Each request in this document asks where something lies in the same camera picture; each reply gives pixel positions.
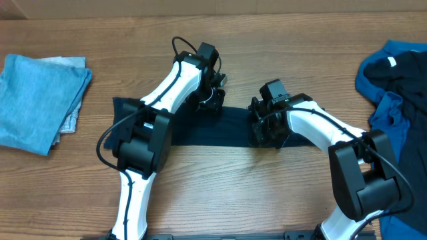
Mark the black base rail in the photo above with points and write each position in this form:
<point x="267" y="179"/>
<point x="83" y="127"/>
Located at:
<point x="287" y="235"/>

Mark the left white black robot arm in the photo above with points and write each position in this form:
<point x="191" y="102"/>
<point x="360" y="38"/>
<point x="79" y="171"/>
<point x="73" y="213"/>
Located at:
<point x="144" y="130"/>

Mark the dark navy t-shirt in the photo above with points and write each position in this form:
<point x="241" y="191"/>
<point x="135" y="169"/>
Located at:
<point x="231" y="128"/>

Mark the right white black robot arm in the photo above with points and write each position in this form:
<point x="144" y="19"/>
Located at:
<point x="365" y="179"/>

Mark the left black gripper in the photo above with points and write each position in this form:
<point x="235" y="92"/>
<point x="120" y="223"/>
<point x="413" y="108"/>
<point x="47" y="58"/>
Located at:
<point x="212" y="108"/>

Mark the folded light blue cloth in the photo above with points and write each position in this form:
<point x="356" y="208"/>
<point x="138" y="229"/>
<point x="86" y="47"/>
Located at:
<point x="36" y="97"/>

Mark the blue t-shirt at right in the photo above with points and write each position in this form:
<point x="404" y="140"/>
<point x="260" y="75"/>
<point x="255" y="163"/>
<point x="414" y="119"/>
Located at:
<point x="383" y="100"/>

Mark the black t-shirt at right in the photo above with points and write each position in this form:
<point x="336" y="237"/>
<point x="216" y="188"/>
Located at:
<point x="407" y="133"/>

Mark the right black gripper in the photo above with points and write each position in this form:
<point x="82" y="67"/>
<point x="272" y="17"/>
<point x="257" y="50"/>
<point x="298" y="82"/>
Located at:
<point x="261" y="127"/>

